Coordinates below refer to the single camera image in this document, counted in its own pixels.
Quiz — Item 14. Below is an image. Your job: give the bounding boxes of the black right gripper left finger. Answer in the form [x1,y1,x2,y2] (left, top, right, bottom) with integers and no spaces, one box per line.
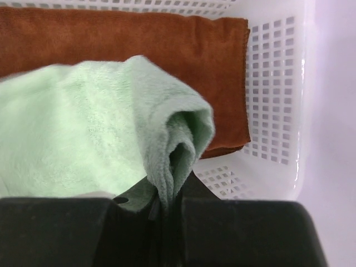
[1,179,161,266]

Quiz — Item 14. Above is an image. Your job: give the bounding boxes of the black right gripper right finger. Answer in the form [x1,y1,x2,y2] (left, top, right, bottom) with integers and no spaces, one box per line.
[179,174,327,266]

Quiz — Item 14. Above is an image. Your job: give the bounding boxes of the white basket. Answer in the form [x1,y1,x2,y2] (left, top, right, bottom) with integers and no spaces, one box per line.
[1,1,315,200]

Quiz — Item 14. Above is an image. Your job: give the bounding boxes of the mint green towel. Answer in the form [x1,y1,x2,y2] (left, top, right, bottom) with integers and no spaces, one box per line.
[1,56,215,210]

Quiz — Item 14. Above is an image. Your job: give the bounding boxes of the rust brown towel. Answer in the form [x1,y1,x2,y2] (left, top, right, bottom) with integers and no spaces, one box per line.
[1,7,250,159]

